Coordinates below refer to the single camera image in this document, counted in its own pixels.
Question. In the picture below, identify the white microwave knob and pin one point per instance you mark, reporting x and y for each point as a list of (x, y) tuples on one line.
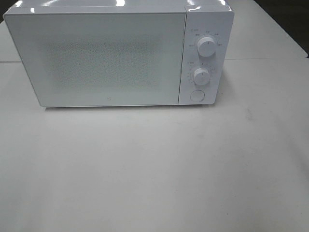
[(206, 45), (201, 76)]

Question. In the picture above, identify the white microwave oven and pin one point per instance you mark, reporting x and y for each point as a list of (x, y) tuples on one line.
[(202, 17)]

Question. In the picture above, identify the white microwave door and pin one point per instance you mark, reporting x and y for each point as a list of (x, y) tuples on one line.
[(101, 59)]

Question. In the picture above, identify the white round door button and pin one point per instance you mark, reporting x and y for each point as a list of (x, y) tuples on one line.
[(197, 96)]

